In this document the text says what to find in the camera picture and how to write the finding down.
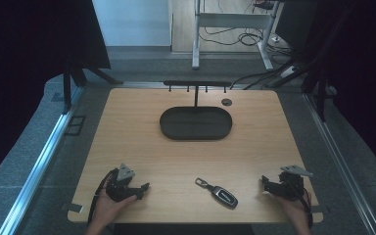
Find black car key fob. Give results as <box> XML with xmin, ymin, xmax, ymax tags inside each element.
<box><xmin>194</xmin><ymin>176</ymin><xmax>239</xmax><ymax>211</ymax></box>

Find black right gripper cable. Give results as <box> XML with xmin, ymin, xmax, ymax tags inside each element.
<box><xmin>287</xmin><ymin>182</ymin><xmax>314</xmax><ymax>229</ymax></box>

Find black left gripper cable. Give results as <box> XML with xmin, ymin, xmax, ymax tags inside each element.
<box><xmin>87</xmin><ymin>168</ymin><xmax>119</xmax><ymax>226</ymax></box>

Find black floor cables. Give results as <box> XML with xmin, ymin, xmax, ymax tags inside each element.
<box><xmin>198</xmin><ymin>25</ymin><xmax>297</xmax><ymax>67</ymax></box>

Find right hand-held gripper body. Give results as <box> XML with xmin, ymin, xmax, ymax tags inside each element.
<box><xmin>268</xmin><ymin>164</ymin><xmax>314</xmax><ymax>202</ymax></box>

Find person's right hand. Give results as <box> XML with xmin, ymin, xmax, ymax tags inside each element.
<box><xmin>271</xmin><ymin>191</ymin><xmax>313</xmax><ymax>230</ymax></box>

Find white power strip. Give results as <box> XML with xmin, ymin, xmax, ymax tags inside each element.
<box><xmin>279</xmin><ymin>65</ymin><xmax>298</xmax><ymax>79</ymax></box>

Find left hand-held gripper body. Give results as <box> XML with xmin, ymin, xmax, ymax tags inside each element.
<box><xmin>105</xmin><ymin>163</ymin><xmax>145</xmax><ymax>203</ymax></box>

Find white metal desk frame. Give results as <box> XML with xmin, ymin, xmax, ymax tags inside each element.
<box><xmin>191</xmin><ymin>0</ymin><xmax>282</xmax><ymax>71</ymax></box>

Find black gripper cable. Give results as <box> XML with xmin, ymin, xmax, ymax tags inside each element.
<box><xmin>87</xmin><ymin>168</ymin><xmax>119</xmax><ymax>226</ymax></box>
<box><xmin>287</xmin><ymin>182</ymin><xmax>314</xmax><ymax>229</ymax></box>

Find black floor frame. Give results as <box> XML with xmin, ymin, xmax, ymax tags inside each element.
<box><xmin>64</xmin><ymin>115</ymin><xmax>87</xmax><ymax>137</ymax></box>

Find person's left hand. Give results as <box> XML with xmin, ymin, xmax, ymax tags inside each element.
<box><xmin>90</xmin><ymin>188</ymin><xmax>138</xmax><ymax>227</ymax></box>

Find black curtain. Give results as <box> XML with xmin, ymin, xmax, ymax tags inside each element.
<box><xmin>0</xmin><ymin>0</ymin><xmax>112</xmax><ymax>192</ymax></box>
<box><xmin>302</xmin><ymin>0</ymin><xmax>376</xmax><ymax>182</ymax></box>

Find grey tape piece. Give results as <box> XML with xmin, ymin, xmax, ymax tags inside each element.
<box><xmin>66</xmin><ymin>202</ymin><xmax>84</xmax><ymax>213</ymax></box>

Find aluminium floor rail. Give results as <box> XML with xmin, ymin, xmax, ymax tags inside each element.
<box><xmin>0</xmin><ymin>85</ymin><xmax>85</xmax><ymax>235</ymax></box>
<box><xmin>302</xmin><ymin>92</ymin><xmax>376</xmax><ymax>235</ymax></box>

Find black key rack with tray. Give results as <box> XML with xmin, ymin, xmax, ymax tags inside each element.
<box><xmin>159</xmin><ymin>79</ymin><xmax>234</xmax><ymax>142</ymax></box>

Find black metal stand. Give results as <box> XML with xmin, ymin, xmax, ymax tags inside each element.
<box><xmin>300</xmin><ymin>63</ymin><xmax>328</xmax><ymax>122</ymax></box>
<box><xmin>62</xmin><ymin>59</ymin><xmax>124</xmax><ymax>115</ymax></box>

